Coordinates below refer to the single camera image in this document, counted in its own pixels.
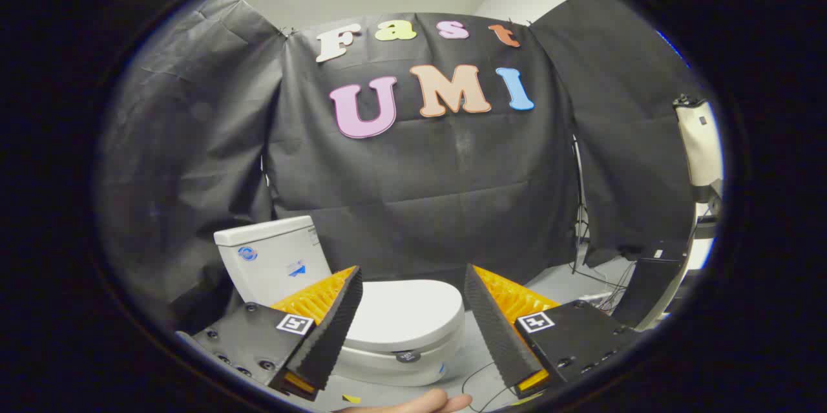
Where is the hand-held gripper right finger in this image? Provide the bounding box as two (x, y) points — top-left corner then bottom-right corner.
(463, 264), (640, 399)

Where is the black backdrop cloth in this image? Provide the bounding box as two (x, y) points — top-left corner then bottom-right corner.
(97, 0), (708, 336)

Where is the black flat panel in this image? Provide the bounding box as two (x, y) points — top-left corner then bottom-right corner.
(611, 242), (689, 330)

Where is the white toilet lid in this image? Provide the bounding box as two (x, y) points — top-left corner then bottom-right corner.
(351, 280), (466, 353)

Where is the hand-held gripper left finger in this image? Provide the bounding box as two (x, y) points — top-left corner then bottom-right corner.
(192, 266), (364, 401)

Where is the black light stand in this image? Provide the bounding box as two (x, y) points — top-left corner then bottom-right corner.
(571, 135), (592, 275)

